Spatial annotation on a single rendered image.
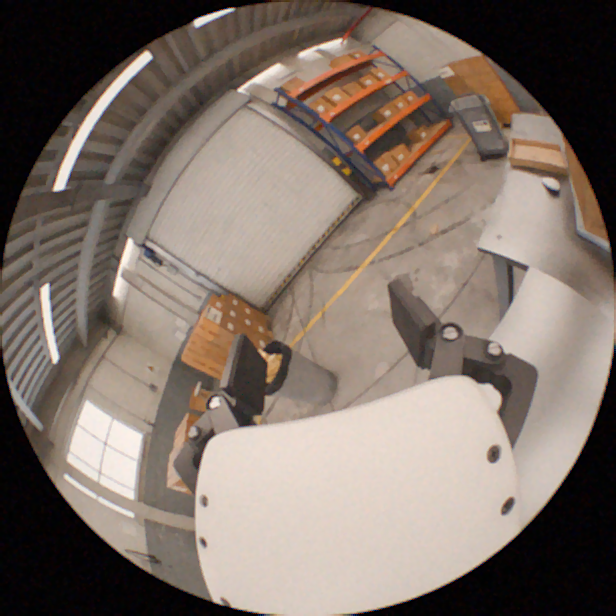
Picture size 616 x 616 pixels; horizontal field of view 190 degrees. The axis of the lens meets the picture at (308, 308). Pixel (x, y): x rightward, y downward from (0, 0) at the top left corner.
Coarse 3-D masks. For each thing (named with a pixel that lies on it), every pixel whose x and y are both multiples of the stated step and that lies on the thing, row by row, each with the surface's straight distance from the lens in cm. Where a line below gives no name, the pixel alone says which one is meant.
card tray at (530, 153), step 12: (516, 144) 123; (528, 144) 122; (540, 144) 121; (552, 144) 121; (516, 156) 109; (528, 156) 109; (540, 156) 111; (552, 156) 113; (540, 168) 98; (552, 168) 97; (564, 168) 97
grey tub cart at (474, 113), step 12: (456, 96) 269; (480, 96) 353; (456, 108) 335; (468, 108) 277; (480, 108) 279; (468, 120) 285; (480, 120) 284; (492, 120) 281; (468, 132) 293; (480, 132) 290; (492, 132) 289; (480, 144) 298; (492, 144) 296; (504, 144) 292; (480, 156) 306
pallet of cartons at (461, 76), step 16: (448, 64) 427; (464, 64) 419; (480, 64) 414; (448, 80) 434; (464, 80) 426; (480, 80) 419; (496, 80) 414; (464, 96) 436; (496, 96) 420; (512, 96) 487; (496, 112) 430; (512, 112) 424
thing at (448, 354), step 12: (444, 324) 9; (456, 324) 9; (444, 336) 8; (456, 336) 8; (444, 348) 8; (456, 348) 8; (432, 360) 7; (444, 360) 7; (456, 360) 8; (432, 372) 7; (444, 372) 7; (456, 372) 7
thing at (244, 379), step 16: (240, 336) 12; (240, 352) 11; (256, 352) 12; (240, 368) 10; (256, 368) 12; (224, 384) 10; (240, 384) 10; (256, 384) 12; (240, 400) 10; (256, 400) 11; (208, 416) 11; (240, 416) 10; (192, 432) 11; (208, 432) 10
